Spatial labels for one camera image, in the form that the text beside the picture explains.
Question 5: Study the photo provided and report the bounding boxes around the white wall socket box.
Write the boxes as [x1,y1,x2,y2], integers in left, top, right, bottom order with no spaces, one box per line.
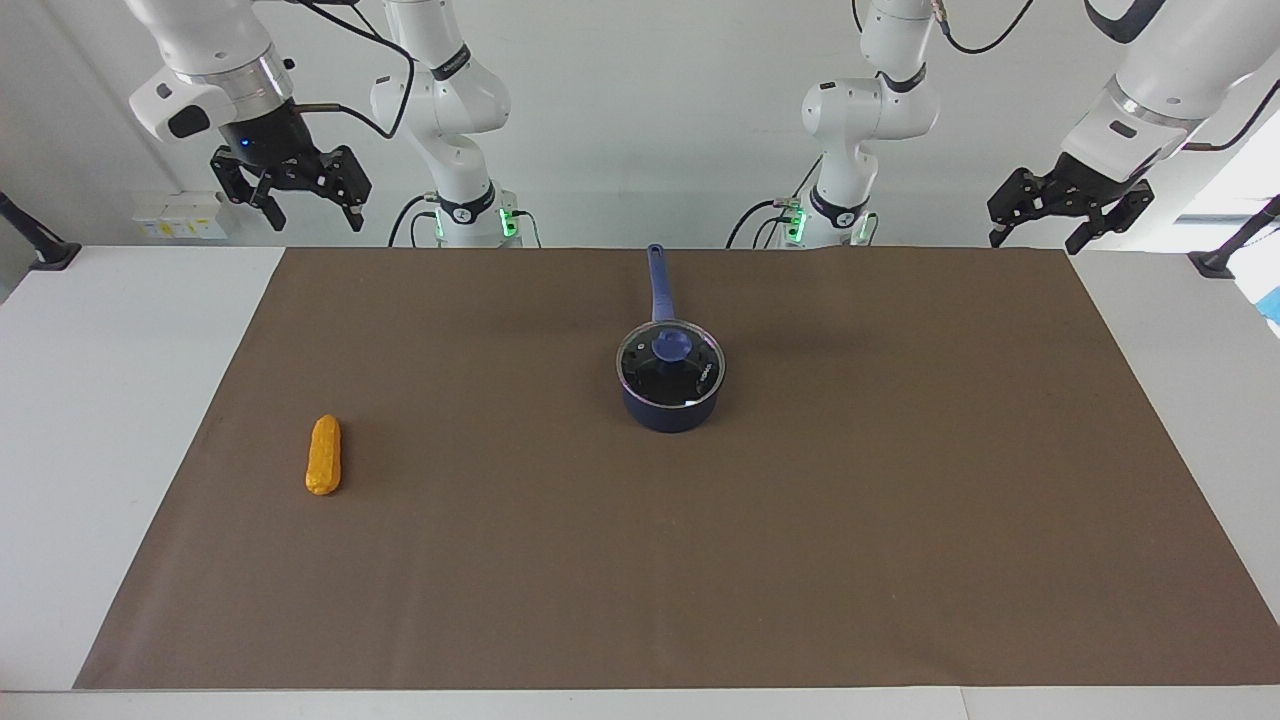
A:
[133,192,229,241]

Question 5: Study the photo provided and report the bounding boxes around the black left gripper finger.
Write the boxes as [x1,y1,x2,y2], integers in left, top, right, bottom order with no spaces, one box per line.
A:
[1064,185,1156,257]
[987,168,1051,249]

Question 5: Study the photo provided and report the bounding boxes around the yellow corn cob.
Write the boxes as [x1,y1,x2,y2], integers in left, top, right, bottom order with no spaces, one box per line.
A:
[305,415,343,497]

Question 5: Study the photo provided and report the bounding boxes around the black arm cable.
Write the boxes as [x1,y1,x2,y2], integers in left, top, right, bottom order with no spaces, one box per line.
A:
[288,0,417,141]
[935,0,1280,153]

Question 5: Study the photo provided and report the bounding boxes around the blue pot with long handle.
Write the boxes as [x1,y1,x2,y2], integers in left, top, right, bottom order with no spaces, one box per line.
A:
[616,244,727,434]

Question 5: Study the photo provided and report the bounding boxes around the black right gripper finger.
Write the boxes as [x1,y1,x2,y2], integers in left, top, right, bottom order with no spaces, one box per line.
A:
[322,145,374,234]
[209,148,288,234]

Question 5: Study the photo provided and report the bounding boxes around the black arm base cables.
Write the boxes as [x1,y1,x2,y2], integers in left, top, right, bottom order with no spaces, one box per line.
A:
[388,195,543,249]
[727,155,831,249]

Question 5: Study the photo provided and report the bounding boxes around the glass lid with blue knob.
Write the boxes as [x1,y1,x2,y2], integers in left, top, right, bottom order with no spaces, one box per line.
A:
[617,320,725,409]

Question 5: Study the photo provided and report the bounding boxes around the black left arm base cables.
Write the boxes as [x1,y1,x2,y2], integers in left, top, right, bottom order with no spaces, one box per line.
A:
[727,155,831,249]

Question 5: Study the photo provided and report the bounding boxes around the brown table mat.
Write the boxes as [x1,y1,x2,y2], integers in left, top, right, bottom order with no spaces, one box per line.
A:
[73,247,1280,691]

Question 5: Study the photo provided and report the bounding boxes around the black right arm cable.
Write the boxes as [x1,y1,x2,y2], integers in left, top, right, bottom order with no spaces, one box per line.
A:
[288,0,417,141]

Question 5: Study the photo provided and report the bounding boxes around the black clamp stand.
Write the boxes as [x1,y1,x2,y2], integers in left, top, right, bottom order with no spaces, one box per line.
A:
[1188,195,1280,279]
[0,190,83,271]

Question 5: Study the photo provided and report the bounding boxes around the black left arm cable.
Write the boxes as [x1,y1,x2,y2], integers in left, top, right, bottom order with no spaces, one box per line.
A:
[935,0,1280,153]

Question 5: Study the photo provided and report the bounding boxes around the black right arm base cables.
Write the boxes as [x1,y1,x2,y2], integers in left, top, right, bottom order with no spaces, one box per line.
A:
[388,195,543,249]

